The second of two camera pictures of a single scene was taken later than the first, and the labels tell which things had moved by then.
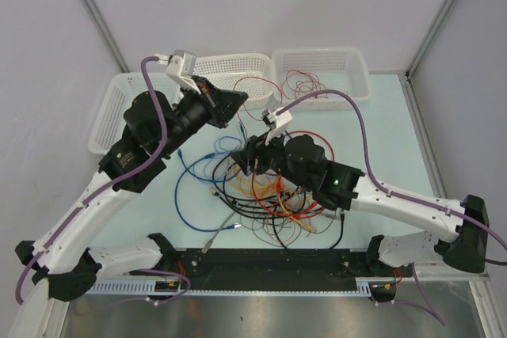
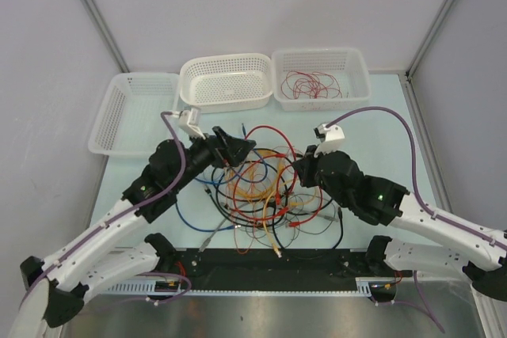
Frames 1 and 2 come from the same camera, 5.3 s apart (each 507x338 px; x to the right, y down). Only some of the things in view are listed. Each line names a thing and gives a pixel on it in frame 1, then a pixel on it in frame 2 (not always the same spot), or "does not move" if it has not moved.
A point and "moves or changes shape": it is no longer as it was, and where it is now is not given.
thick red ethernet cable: x=282 y=214 to x=295 y=166
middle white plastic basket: x=251 y=74 does not move
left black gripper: x=220 y=104 to x=238 y=148
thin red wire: x=299 y=85 moves or changes shape
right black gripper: x=257 y=148 to x=306 y=163
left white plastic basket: x=111 y=123 does not move
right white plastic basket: x=296 y=71 does not move
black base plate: x=272 y=268 does not move
